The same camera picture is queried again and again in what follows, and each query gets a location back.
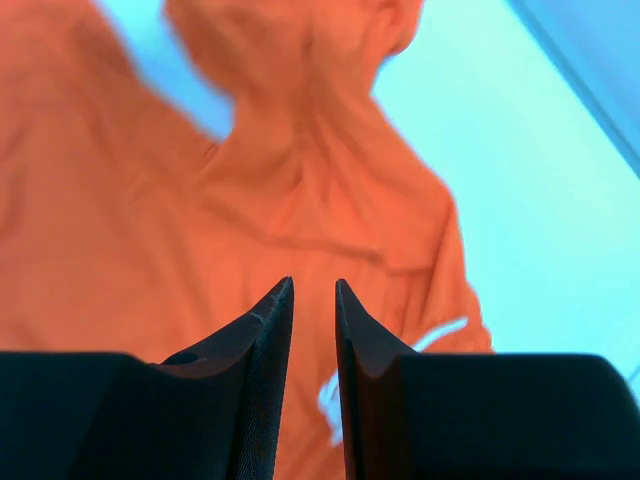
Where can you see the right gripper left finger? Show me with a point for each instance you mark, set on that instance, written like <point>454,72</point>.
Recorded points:
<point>210,411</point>

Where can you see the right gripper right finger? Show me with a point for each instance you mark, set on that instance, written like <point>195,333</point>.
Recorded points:
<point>410,415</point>

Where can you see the orange mesh shorts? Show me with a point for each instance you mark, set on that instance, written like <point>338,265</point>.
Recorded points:
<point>126,227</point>

